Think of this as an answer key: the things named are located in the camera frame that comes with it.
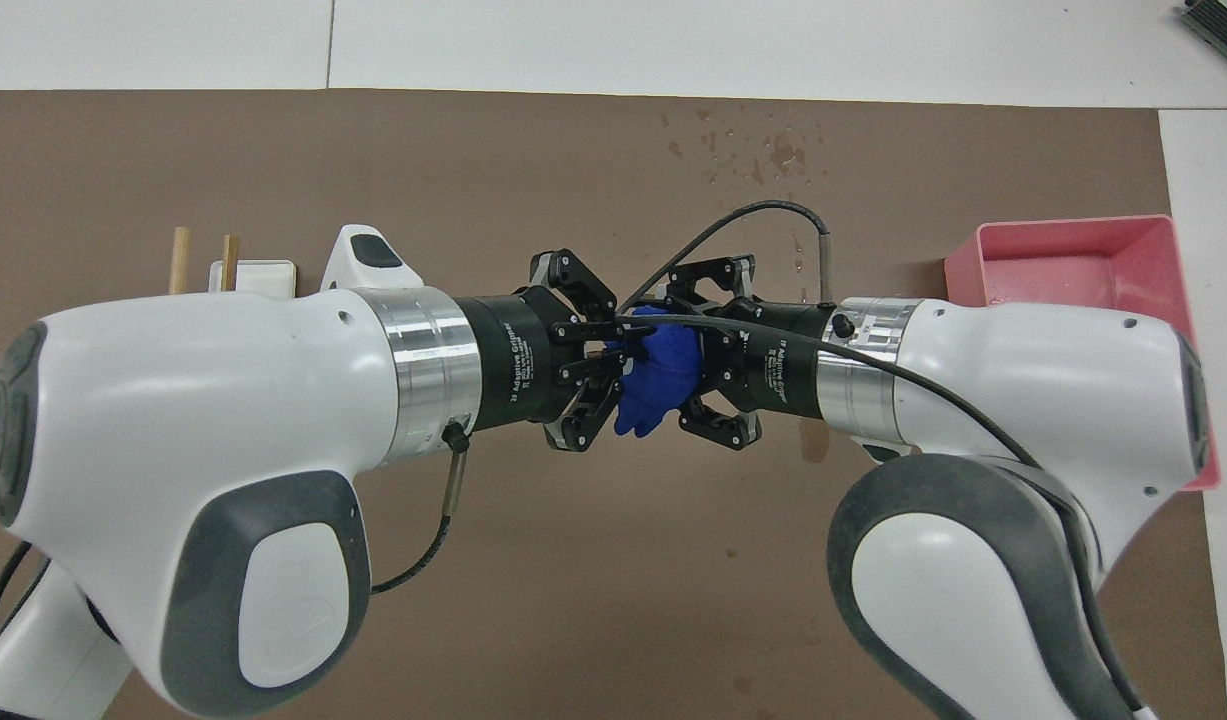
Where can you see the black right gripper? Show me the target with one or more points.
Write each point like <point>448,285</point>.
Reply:
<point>768,365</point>

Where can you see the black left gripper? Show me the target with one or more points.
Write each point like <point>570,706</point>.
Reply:
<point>518,360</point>

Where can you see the blue towel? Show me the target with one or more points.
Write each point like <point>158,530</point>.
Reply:
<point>663,370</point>

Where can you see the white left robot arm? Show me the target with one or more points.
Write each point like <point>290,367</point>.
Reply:
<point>173,420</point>

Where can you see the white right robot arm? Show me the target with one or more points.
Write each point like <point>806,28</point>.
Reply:
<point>1023,360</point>

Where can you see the white towel rack base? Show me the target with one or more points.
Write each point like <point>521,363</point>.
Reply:
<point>268,278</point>

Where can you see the wooden towel rack rod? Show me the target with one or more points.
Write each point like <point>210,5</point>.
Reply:
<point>230,262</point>
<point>180,260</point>

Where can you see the brown table mat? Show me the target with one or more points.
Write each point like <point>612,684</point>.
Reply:
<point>623,600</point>

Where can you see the pink plastic bin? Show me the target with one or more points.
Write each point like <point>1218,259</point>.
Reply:
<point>1073,265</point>

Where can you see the dark grey electronic device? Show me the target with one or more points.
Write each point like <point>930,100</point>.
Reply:
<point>1223,25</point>

